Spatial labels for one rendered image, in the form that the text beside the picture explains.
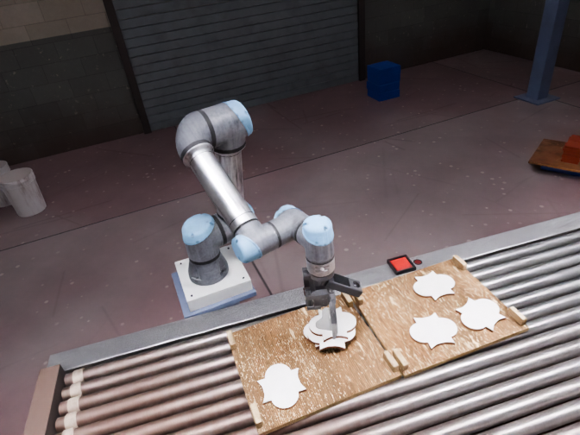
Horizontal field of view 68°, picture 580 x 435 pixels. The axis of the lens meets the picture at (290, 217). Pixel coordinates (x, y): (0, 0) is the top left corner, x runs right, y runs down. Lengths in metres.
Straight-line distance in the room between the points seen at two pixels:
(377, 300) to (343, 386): 0.34
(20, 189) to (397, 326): 3.76
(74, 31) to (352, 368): 4.88
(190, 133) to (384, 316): 0.80
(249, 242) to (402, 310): 0.58
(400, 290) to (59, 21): 4.77
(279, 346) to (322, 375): 0.17
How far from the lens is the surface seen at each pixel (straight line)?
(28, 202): 4.60
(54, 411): 1.48
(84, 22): 5.55
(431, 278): 1.54
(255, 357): 1.34
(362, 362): 1.30
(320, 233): 1.06
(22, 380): 3.04
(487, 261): 1.69
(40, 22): 5.56
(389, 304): 1.45
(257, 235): 1.10
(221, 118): 1.29
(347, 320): 1.33
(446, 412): 1.26
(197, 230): 1.51
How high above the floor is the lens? 1.97
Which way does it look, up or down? 34 degrees down
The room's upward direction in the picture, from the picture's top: 7 degrees counter-clockwise
